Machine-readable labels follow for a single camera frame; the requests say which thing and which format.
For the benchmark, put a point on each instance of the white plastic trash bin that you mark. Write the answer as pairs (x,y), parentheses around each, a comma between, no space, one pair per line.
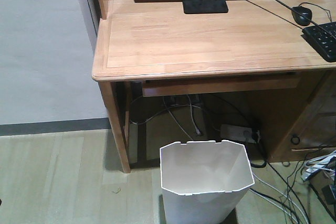
(203,181)

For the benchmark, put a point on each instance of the wooden desk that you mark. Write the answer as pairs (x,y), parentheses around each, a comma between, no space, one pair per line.
(255,47)

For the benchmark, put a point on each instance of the white power strip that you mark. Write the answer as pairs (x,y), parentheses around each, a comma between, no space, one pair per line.
(239,133)

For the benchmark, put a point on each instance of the wooden drawer cabinet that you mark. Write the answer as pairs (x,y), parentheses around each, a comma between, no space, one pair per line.
(313,128)

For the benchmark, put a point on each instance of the black computer mouse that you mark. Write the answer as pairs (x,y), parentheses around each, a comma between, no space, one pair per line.
(301,15)

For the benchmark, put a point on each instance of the black keyboard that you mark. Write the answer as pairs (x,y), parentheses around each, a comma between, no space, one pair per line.
(323,43)

